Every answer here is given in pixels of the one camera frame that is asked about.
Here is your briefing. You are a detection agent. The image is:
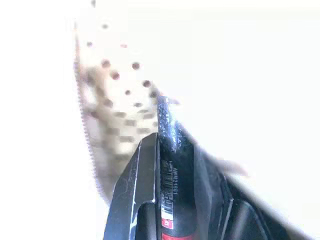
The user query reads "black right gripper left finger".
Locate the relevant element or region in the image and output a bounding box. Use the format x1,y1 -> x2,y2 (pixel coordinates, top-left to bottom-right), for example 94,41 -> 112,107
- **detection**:
103,132 -> 160,240

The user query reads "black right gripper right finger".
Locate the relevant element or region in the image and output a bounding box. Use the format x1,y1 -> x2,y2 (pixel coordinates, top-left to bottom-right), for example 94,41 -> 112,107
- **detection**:
193,142 -> 313,240

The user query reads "black marker pen red label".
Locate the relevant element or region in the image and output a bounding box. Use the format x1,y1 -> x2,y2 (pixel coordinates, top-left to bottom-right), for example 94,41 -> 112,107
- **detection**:
156,96 -> 201,240

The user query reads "grey checked cloth pouch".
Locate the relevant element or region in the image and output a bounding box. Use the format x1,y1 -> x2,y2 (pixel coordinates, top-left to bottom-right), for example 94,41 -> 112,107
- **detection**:
72,0 -> 183,205

